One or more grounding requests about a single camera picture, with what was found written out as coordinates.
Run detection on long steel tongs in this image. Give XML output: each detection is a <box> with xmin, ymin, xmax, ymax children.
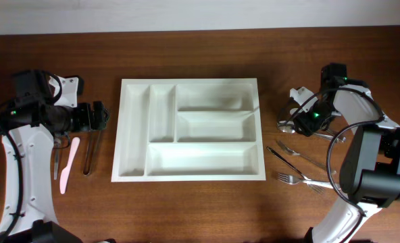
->
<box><xmin>82</xmin><ymin>130</ymin><xmax>102</xmax><ymax>176</ymax></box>

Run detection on steel spoon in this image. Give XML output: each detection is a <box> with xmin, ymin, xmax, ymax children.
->
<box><xmin>276</xmin><ymin>121</ymin><xmax>333</xmax><ymax>140</ymax></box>
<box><xmin>326</xmin><ymin>128</ymin><xmax>346</xmax><ymax>143</ymax></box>

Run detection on dark handled steel fork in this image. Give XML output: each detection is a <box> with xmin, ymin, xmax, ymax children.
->
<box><xmin>266</xmin><ymin>146</ymin><xmax>324</xmax><ymax>195</ymax></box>

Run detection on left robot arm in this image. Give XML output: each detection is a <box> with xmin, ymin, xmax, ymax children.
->
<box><xmin>0</xmin><ymin>70</ymin><xmax>109</xmax><ymax>242</ymax></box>

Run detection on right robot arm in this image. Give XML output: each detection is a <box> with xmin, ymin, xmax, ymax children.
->
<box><xmin>289</xmin><ymin>63</ymin><xmax>400</xmax><ymax>243</ymax></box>

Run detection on small steel tongs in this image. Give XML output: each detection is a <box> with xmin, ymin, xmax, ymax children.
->
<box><xmin>53</xmin><ymin>137</ymin><xmax>62</xmax><ymax>180</ymax></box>

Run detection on pink plastic knife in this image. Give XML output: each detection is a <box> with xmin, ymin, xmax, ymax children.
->
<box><xmin>59</xmin><ymin>137</ymin><xmax>80</xmax><ymax>194</ymax></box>

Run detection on white plastic cutlery tray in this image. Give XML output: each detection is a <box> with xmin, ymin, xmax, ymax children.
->
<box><xmin>111</xmin><ymin>78</ymin><xmax>266</xmax><ymax>182</ymax></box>

